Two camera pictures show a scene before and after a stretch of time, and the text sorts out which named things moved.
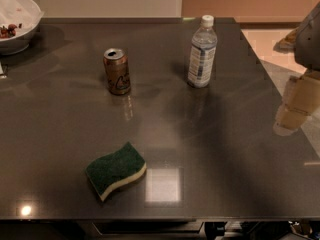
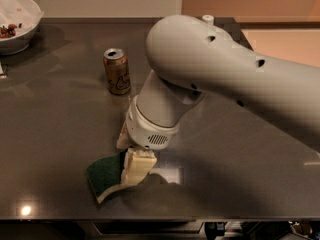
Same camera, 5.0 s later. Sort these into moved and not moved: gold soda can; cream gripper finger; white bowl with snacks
Moved: cream gripper finger
Not moved: white bowl with snacks; gold soda can
